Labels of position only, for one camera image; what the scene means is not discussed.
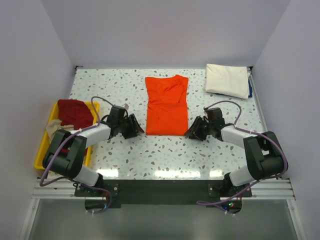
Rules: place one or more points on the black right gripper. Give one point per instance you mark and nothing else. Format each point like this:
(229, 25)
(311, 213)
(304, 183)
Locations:
(194, 131)

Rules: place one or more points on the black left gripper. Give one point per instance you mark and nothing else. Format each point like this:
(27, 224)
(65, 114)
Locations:
(134, 127)

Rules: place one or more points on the orange t-shirt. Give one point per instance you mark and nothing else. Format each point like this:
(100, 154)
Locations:
(167, 110)

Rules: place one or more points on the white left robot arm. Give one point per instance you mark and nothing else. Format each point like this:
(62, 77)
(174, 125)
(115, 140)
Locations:
(65, 154)

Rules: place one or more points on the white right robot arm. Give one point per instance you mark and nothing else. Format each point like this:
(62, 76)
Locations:
(241, 177)

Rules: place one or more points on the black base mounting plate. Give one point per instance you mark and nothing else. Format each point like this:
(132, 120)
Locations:
(157, 192)

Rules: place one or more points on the folded cream t-shirt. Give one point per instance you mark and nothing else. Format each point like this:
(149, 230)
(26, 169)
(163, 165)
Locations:
(227, 80)

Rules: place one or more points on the dark red t-shirt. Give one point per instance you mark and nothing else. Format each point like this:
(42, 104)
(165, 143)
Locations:
(74, 112)

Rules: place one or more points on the folded blue t-shirt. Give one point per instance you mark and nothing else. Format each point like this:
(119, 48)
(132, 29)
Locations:
(250, 88)

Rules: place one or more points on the beige t-shirt in bin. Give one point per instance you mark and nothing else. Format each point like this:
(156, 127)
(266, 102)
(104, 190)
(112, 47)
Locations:
(54, 125)

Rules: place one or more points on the yellow plastic bin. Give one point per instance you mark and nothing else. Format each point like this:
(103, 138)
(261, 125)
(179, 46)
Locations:
(45, 142)

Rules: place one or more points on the aluminium frame rail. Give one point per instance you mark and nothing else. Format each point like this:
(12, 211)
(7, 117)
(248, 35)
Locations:
(264, 160)

